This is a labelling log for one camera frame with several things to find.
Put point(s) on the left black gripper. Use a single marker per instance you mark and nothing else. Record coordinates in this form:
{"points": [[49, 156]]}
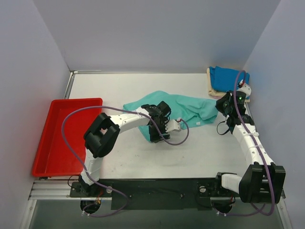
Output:
{"points": [[157, 130]]}

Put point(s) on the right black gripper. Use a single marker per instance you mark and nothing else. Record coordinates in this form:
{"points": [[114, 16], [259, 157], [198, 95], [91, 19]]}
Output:
{"points": [[224, 105]]}

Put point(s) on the teal t shirt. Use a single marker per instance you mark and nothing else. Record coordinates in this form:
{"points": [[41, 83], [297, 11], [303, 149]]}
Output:
{"points": [[195, 112]]}

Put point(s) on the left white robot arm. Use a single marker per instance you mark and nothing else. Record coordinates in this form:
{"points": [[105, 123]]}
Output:
{"points": [[101, 136]]}

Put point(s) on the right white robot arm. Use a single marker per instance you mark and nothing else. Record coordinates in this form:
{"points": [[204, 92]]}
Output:
{"points": [[263, 180]]}

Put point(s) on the folded beige t shirt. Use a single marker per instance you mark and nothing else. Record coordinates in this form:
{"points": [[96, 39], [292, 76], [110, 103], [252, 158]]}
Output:
{"points": [[210, 91]]}

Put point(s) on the folded pink t shirt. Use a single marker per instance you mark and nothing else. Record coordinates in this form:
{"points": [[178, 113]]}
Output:
{"points": [[217, 97]]}

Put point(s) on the folded blue t shirt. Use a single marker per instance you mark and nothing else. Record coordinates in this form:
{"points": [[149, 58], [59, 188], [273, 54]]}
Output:
{"points": [[223, 79]]}

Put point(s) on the red plastic bin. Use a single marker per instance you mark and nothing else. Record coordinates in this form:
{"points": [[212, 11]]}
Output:
{"points": [[53, 157]]}

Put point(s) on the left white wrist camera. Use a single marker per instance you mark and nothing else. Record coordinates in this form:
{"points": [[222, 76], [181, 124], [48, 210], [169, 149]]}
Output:
{"points": [[172, 125]]}

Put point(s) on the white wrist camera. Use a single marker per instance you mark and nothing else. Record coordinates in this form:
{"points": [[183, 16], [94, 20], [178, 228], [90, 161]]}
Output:
{"points": [[245, 88], [172, 125]]}

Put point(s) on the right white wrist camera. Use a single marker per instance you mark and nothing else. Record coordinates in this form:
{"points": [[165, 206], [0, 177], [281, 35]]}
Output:
{"points": [[245, 88]]}

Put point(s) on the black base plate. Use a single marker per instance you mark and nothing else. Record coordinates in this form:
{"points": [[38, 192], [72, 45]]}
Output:
{"points": [[156, 194]]}

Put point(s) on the aluminium frame rail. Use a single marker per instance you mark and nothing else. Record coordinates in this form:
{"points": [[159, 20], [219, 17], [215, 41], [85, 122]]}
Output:
{"points": [[49, 190]]}

